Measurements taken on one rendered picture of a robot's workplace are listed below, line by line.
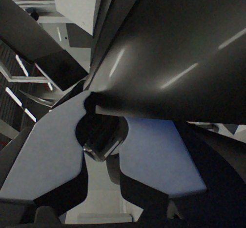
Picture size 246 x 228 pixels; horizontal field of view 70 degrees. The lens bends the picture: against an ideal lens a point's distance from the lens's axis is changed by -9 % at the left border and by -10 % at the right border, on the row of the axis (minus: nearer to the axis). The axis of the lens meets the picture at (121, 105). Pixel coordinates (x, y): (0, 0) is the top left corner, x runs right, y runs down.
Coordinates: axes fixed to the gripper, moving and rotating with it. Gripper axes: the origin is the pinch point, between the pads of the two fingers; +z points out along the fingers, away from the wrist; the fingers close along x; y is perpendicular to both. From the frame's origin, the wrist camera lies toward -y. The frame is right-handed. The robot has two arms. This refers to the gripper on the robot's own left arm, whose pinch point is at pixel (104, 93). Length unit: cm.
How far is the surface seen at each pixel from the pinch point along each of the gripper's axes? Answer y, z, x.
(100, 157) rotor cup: 14.6, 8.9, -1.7
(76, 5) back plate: -4, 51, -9
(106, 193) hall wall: 1011, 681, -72
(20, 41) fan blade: -0.4, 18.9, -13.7
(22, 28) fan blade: -1.8, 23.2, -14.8
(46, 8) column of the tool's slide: -4, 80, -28
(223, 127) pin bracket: 15.8, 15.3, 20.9
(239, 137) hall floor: 99, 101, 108
